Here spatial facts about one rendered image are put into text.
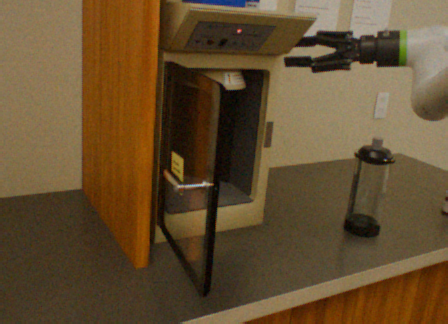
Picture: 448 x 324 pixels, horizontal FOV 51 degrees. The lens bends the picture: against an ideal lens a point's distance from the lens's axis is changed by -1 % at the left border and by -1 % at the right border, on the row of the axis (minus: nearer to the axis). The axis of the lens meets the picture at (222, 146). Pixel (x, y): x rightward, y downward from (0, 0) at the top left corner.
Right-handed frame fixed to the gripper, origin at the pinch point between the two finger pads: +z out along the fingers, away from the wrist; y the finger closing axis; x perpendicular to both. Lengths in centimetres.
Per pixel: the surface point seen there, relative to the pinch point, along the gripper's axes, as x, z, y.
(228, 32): -23.4, 9.3, 21.8
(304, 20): -18.8, -5.3, 12.5
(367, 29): 39, -17, -61
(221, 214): 20.0, 16.6, 40.7
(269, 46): -13.5, 3.1, 14.6
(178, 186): -19, 11, 59
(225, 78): -8.2, 13.9, 19.4
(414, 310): 58, -33, 45
